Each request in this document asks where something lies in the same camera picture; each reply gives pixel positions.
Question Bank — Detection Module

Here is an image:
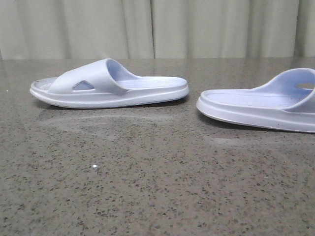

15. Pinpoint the light blue slipper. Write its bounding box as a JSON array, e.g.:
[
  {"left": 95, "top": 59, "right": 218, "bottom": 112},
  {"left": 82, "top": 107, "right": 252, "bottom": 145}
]
[
  {"left": 196, "top": 68, "right": 315, "bottom": 133},
  {"left": 30, "top": 59, "right": 189, "bottom": 109}
]

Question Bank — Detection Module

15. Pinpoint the beige background curtain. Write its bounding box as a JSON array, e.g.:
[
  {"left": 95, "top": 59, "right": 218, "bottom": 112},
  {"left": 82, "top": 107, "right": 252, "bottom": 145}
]
[{"left": 0, "top": 0, "right": 315, "bottom": 59}]

